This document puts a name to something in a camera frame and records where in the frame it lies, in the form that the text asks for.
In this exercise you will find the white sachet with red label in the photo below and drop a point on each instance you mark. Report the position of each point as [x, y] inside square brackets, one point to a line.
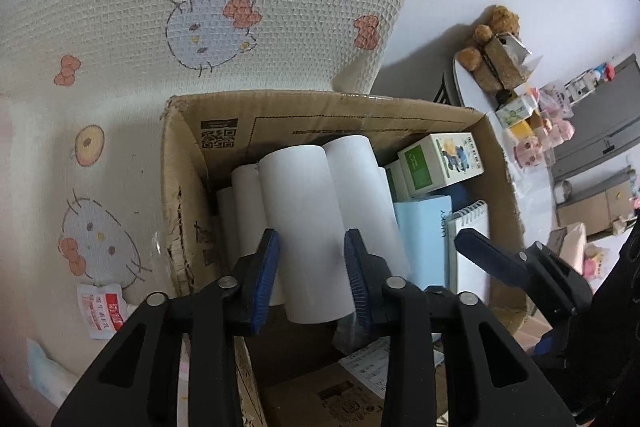
[100, 312]

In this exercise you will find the light blue notebook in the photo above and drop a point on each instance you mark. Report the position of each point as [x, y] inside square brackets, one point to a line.
[420, 237]

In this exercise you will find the brown cardboard gift box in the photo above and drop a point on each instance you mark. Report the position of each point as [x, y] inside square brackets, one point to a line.
[500, 62]

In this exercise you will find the cream waffle cat-print blanket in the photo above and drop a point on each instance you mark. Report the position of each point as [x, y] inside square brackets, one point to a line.
[75, 187]

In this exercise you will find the brown teddy bear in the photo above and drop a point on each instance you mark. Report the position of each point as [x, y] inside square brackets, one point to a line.
[495, 19]

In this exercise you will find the white spiral notepad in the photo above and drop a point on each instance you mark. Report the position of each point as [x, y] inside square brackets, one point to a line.
[472, 267]

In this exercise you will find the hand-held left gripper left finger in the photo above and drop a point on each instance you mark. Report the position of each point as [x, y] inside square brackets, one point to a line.
[265, 277]

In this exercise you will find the white printed paper slip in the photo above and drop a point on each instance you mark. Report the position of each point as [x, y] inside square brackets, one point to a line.
[395, 362]

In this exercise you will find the light wooden cabinet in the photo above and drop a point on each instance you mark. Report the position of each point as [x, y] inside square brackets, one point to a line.
[595, 202]

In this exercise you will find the white paper roll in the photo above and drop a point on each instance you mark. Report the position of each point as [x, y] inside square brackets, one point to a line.
[226, 217]
[352, 162]
[305, 217]
[246, 202]

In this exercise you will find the small green white carton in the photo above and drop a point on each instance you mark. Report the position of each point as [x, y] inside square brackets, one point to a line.
[515, 112]

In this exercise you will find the black slatted chair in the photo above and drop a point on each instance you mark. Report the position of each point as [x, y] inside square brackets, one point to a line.
[442, 89]

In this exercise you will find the grey cabinet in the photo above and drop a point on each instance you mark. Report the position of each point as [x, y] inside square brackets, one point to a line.
[600, 127]

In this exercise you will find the white package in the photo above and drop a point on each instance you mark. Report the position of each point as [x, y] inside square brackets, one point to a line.
[392, 182]

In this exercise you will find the white blue plastic packet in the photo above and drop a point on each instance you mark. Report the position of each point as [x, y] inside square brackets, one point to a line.
[47, 372]

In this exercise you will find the white toy figurine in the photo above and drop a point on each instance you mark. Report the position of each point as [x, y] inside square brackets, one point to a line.
[582, 84]

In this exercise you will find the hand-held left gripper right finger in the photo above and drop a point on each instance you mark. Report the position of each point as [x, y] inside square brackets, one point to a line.
[357, 287]

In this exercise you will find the white round table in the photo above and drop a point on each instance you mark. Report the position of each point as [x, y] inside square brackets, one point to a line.
[475, 99]

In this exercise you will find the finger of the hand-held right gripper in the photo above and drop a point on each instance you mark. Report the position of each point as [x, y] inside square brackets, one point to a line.
[490, 254]
[550, 344]

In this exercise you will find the white green panda-print carton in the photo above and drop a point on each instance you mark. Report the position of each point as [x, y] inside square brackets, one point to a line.
[440, 162]

